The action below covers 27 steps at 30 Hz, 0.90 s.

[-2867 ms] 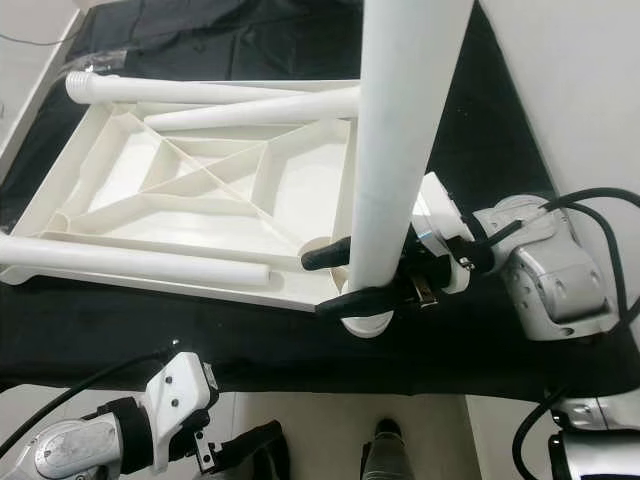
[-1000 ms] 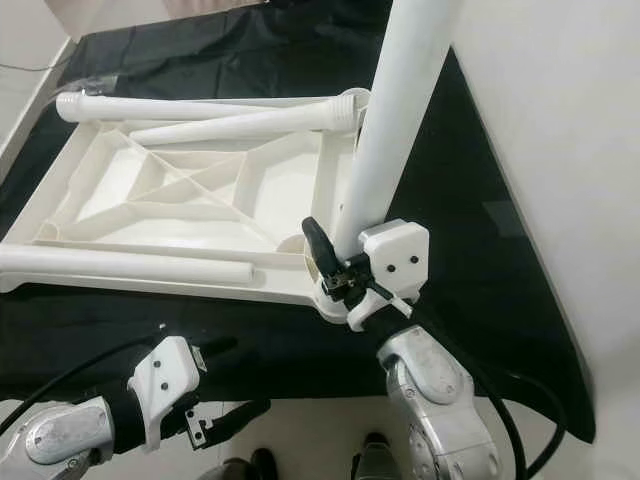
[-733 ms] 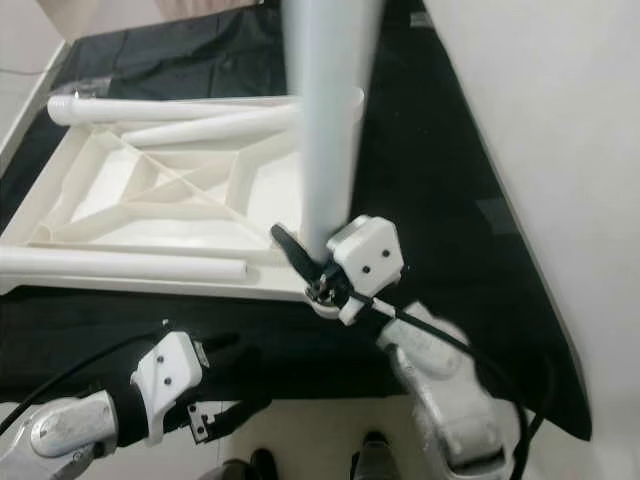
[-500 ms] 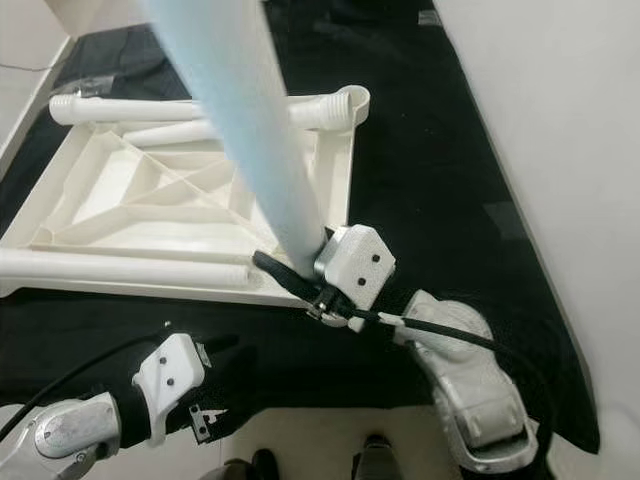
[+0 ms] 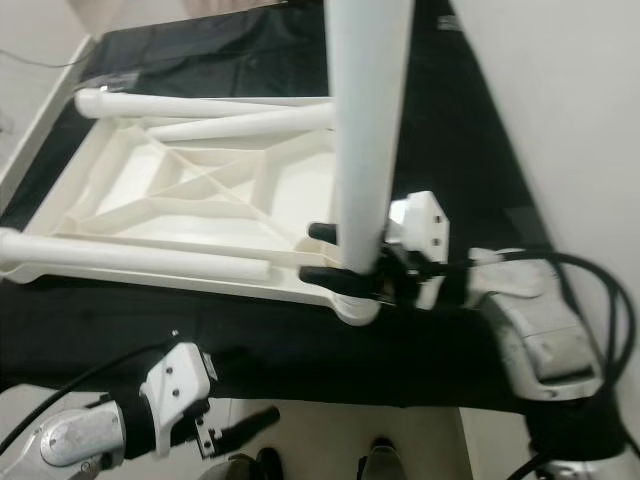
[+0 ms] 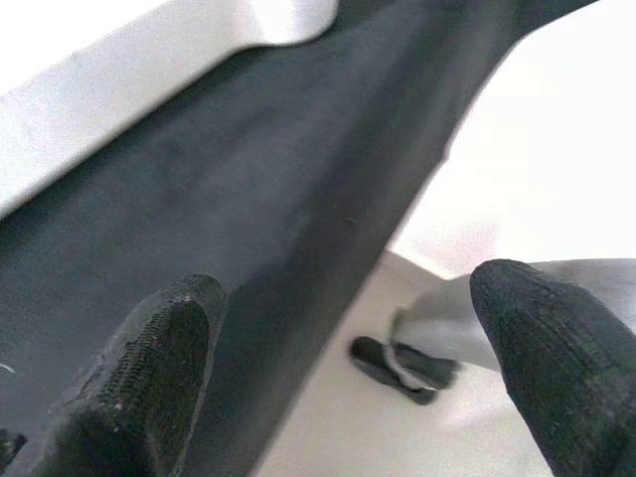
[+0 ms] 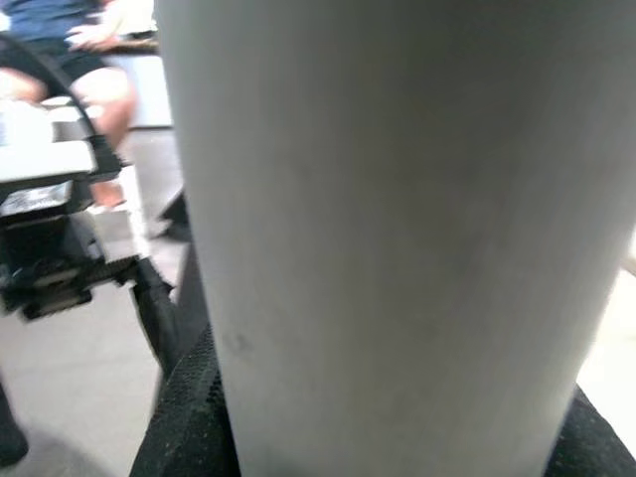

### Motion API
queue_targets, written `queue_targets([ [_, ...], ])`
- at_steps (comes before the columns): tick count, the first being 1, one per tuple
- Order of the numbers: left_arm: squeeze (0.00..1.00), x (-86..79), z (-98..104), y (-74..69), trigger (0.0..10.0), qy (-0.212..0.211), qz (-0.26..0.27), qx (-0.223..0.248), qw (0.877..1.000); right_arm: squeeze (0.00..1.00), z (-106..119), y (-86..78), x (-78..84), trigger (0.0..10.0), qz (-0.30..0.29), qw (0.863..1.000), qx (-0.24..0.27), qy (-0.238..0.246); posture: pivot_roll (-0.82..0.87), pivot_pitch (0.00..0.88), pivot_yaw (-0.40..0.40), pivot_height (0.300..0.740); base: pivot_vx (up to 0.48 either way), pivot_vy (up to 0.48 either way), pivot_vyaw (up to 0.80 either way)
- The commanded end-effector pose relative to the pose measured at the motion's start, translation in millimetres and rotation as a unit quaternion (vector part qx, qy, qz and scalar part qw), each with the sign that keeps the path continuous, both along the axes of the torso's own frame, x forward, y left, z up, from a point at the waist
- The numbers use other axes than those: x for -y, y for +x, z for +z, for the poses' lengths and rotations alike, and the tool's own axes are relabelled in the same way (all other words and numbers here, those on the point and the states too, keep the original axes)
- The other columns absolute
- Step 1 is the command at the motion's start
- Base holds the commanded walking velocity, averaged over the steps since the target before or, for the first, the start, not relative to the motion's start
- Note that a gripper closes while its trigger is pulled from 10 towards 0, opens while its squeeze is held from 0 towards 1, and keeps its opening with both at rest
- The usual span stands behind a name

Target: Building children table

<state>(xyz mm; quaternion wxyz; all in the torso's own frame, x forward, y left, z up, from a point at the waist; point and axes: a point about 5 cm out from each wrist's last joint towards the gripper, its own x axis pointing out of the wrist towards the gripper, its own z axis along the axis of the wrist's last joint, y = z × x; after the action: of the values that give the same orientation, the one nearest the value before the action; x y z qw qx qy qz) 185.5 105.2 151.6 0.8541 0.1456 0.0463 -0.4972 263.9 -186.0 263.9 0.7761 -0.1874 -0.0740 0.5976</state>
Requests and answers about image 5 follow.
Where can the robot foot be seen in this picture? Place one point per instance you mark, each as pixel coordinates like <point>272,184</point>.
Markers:
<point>255,468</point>
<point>380,463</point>

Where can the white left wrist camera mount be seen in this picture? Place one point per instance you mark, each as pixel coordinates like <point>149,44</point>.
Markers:
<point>175,385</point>

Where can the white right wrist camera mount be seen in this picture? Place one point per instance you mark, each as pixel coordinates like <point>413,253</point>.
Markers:
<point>420,222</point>

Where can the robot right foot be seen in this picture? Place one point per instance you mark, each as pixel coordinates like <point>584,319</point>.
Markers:
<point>380,463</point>

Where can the white plastic table leg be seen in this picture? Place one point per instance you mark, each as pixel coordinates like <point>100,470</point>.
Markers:
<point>240,124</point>
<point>150,103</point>
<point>365,120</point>
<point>140,257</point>

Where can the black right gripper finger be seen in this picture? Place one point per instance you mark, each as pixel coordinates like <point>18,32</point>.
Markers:
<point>322,232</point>
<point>330,280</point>

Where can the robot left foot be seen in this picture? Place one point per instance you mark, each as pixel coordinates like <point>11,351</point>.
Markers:
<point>255,468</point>

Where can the black tablecloth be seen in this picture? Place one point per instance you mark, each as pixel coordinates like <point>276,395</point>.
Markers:
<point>220,330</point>

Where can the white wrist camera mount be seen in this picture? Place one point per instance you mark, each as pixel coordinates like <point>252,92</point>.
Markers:
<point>175,385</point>
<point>420,222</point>

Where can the white plastic table top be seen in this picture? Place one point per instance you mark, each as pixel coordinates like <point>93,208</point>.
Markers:
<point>150,190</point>

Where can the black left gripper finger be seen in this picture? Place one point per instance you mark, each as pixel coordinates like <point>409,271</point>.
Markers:
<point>248,424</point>

